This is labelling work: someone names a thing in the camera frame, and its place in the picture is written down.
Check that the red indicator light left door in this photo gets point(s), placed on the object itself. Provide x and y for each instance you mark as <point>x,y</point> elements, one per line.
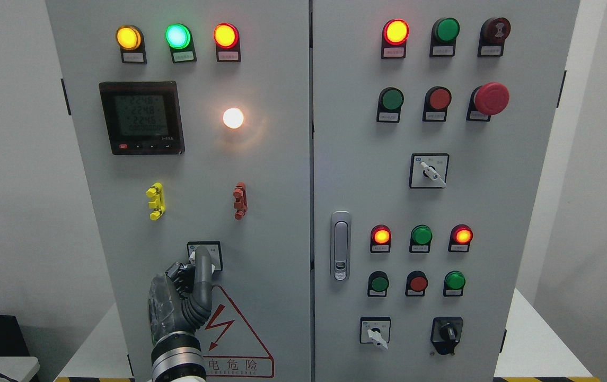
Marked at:
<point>227,40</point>

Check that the red terminal clip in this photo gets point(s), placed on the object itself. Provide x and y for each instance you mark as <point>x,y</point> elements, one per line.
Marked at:
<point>240,201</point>

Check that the red lit indicator lower left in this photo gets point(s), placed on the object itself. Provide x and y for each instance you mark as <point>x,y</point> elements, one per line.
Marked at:
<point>380,240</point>

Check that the red electrical warning sticker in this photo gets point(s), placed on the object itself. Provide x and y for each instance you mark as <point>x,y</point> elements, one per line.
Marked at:
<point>230,345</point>

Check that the black digital power meter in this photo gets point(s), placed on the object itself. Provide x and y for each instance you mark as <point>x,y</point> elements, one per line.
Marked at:
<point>142,118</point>

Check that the red lit indicator top right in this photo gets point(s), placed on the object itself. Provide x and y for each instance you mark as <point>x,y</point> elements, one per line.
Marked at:
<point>394,39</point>

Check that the green push button lower left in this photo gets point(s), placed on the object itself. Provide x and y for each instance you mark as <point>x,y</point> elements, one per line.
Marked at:
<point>378,284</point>

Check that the red push button second row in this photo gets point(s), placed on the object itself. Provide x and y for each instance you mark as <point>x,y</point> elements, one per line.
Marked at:
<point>436,103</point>

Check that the yellow indicator light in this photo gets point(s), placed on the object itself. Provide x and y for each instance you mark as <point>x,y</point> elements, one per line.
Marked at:
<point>130,40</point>

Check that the green push button top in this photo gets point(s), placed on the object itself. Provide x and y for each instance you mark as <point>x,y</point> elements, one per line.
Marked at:
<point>445,31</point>

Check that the grey robotic humanoid hand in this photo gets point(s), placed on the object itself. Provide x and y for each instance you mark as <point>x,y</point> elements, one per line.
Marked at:
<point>181,298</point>

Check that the red lit indicator lower right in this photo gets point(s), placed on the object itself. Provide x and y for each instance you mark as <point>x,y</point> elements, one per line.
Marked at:
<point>460,239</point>

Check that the clear small light bulb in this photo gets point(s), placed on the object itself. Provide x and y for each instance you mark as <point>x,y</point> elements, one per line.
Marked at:
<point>233,118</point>

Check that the left grey cabinet door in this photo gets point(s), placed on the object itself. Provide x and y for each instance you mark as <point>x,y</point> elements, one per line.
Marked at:
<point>266,255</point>

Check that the dark red buzzer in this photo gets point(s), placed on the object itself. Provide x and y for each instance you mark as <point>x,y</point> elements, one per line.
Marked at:
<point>493,34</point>

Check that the green indicator lower middle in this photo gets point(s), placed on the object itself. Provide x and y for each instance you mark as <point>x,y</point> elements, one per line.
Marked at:
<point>420,239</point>

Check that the green indicator lower right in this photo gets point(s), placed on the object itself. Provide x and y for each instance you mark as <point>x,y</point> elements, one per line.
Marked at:
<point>454,284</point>

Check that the silver black robot forearm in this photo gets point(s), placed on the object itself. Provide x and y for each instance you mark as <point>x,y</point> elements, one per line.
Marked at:
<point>178,357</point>

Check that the white rotary switch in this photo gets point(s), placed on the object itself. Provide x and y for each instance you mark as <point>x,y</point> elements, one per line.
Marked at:
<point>428,171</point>
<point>375,331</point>

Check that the yellow terminal clip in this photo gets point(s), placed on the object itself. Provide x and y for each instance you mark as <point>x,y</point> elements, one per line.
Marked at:
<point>156,201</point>

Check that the black selector knob switch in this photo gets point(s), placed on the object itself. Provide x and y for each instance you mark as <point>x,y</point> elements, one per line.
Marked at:
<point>446,334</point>

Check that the white rotary switch bottom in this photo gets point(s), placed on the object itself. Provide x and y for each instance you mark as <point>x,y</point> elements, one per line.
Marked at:
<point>375,331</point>

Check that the silver door lock handle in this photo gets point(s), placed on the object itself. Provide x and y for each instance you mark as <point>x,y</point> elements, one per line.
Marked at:
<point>340,244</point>

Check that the red push button lower middle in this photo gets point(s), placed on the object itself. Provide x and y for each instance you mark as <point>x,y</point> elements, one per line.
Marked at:
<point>416,284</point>

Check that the red lit indicator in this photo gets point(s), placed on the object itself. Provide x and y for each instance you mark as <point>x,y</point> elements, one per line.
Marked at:
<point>460,239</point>
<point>394,39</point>
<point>380,240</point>

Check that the green push button second row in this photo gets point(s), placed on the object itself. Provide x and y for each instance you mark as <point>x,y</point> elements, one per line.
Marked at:
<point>389,105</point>

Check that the white rotary switch upper right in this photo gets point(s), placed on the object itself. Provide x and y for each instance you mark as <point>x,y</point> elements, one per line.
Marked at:
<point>428,171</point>

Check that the red emergency stop button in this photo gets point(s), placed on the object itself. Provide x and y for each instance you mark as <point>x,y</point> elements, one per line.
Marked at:
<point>487,100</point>

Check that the right grey cabinet door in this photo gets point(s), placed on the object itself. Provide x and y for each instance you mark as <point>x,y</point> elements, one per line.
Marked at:
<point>363,167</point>

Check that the green push button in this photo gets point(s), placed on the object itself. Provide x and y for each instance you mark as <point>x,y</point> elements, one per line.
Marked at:
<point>378,284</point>
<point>445,31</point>

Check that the grey cabinet door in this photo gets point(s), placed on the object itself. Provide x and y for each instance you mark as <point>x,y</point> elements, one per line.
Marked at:
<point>363,167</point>
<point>266,255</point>

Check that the white box bottom left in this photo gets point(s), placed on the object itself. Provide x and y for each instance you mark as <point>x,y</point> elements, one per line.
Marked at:
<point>19,368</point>

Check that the green lit indicator light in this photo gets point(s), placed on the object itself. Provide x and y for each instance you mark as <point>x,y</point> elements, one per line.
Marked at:
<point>181,44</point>

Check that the white rotary switch door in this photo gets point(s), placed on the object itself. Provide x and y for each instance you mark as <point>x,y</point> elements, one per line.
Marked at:
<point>214,249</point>

